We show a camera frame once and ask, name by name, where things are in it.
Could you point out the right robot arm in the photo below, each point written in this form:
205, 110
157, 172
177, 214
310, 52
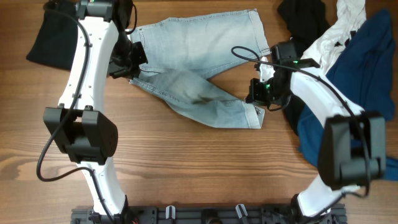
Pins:
352, 149

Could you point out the white crumpled shirt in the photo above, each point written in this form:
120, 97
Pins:
351, 15

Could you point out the black crumpled garment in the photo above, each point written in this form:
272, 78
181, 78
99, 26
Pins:
305, 20

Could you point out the dark blue shirt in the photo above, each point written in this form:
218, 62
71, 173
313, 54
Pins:
363, 73

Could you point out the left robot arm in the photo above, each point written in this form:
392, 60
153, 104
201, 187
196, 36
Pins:
77, 125

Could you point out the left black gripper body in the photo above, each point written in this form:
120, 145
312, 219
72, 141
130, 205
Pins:
127, 58

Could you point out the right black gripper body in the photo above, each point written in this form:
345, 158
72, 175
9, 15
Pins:
257, 92

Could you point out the folded black garment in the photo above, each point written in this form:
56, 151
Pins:
55, 44

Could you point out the light blue denim shorts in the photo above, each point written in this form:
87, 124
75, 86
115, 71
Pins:
184, 53

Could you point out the black mounting rail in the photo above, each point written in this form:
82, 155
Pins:
267, 214

